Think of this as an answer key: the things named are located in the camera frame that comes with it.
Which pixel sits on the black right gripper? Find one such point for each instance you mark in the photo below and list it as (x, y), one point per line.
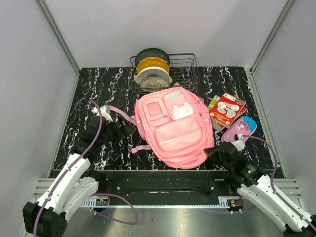
(212, 151)

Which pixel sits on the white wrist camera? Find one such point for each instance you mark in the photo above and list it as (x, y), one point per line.
(104, 111)
(239, 142)

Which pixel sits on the green bottom book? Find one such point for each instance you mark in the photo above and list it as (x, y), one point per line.
(215, 124)

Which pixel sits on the yellow plate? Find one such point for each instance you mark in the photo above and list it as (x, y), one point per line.
(152, 62)

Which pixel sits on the dark green plate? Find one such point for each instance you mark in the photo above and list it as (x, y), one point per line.
(152, 52)

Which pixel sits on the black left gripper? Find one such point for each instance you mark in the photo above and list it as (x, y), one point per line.
(127, 131)

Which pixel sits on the pink student backpack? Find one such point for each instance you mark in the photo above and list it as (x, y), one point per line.
(176, 125)

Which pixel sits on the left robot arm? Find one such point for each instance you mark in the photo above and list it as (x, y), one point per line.
(77, 183)

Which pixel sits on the grey patterned plate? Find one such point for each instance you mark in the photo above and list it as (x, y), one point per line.
(154, 83)

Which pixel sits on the red top activity book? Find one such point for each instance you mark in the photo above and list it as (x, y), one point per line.
(228, 101)

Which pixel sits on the pink purple pencil case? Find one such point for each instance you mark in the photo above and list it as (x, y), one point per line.
(243, 128)

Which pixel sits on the red middle book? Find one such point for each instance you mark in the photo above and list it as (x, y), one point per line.
(243, 111)

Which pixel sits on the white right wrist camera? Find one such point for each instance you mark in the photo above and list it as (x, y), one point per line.
(239, 142)

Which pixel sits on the aluminium front rail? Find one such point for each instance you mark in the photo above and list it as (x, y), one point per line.
(159, 193)

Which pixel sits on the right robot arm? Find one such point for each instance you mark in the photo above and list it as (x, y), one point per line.
(253, 183)

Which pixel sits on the black wire dish rack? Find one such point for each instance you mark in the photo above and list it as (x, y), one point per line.
(183, 70)

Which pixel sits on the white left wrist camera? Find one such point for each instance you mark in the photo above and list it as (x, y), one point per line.
(104, 111)

